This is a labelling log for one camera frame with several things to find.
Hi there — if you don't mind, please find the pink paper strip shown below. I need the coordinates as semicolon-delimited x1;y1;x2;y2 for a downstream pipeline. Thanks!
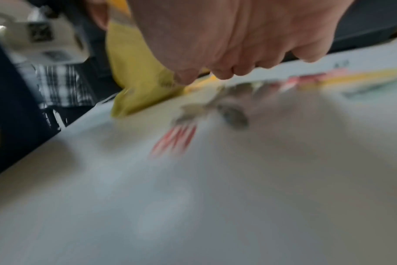
278;68;349;91

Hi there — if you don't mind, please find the person's right hand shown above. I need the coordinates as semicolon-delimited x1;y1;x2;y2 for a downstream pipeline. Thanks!
86;0;356;86

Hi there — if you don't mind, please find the black and white plaid cloth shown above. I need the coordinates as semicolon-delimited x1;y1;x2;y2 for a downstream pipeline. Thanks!
34;63;96;107

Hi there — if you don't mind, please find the green paper strip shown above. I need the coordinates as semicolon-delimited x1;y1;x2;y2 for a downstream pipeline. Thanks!
342;77;397;100

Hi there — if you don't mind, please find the person's dark clothing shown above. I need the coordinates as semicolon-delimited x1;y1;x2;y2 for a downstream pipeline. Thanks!
0;34;98;180

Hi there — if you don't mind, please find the white device with black marker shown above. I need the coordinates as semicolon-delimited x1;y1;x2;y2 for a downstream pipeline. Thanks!
0;10;89;65

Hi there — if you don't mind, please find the black box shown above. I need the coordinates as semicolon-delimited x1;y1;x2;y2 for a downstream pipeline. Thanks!
328;0;397;54

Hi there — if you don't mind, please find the yellow snack packet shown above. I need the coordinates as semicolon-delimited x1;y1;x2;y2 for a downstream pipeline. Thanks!
105;0;214;119

